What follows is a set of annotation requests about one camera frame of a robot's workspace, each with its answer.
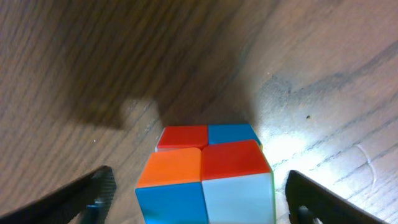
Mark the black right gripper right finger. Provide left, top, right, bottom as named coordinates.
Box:
left=285, top=170, right=384, bottom=224

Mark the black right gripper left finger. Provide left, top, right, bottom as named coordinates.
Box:
left=1, top=166, right=116, bottom=224

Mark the multicoloured puzzle cube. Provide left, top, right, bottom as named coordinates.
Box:
left=135, top=124, right=276, bottom=224

